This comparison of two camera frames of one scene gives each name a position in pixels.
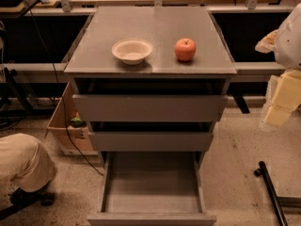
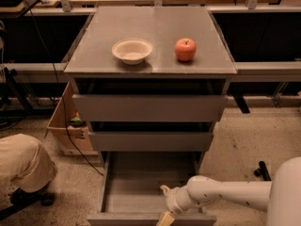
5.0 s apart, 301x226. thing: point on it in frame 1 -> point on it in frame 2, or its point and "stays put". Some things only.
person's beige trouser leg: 24,161 stays put
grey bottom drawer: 152,188 stays put
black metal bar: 262,170 stays put
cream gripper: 289,44 -> 171,201
